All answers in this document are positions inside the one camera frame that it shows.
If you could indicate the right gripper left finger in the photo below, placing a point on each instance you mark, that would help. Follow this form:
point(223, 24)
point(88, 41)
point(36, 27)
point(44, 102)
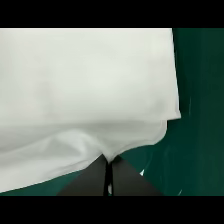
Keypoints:
point(87, 181)

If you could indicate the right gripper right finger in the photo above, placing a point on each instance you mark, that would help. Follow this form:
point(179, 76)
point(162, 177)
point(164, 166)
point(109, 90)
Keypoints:
point(131, 181)

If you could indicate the white garment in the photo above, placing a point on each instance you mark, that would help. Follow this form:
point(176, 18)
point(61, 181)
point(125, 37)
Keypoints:
point(80, 100)

